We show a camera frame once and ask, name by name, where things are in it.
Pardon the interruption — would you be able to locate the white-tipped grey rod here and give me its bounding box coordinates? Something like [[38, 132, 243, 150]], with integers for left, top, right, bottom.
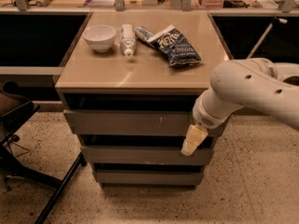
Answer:
[[247, 17, 288, 59]]

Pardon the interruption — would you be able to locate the clear plastic water bottle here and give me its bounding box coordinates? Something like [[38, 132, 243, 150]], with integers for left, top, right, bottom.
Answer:
[[120, 23, 135, 58]]

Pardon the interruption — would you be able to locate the grey drawer cabinet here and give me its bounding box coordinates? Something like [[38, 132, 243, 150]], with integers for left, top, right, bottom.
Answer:
[[53, 9, 235, 190]]

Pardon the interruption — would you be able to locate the grey drawer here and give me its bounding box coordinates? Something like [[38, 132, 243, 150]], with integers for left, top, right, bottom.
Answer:
[[93, 171, 204, 186], [64, 109, 230, 138], [81, 146, 211, 165]]

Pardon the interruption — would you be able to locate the grey top drawer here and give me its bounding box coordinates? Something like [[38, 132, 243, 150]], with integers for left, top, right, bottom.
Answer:
[[64, 109, 230, 138]]

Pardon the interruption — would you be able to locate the grey bottom drawer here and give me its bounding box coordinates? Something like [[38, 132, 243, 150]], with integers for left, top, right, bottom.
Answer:
[[93, 171, 204, 186]]

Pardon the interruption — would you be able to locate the black office chair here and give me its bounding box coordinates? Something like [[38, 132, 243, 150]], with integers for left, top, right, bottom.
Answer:
[[0, 80, 88, 224]]

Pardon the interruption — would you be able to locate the blue vinegar chips bag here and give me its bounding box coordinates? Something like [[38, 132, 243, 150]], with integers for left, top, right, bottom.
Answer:
[[135, 25, 201, 67]]

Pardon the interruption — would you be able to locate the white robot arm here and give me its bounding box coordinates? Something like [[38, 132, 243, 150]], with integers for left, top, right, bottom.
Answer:
[[181, 58, 299, 156]]

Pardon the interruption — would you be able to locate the white ceramic bowl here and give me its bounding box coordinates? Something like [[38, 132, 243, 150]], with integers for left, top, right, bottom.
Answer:
[[82, 25, 116, 52]]

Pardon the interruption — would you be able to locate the grey middle drawer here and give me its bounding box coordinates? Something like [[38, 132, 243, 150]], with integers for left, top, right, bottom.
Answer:
[[81, 146, 211, 165]]

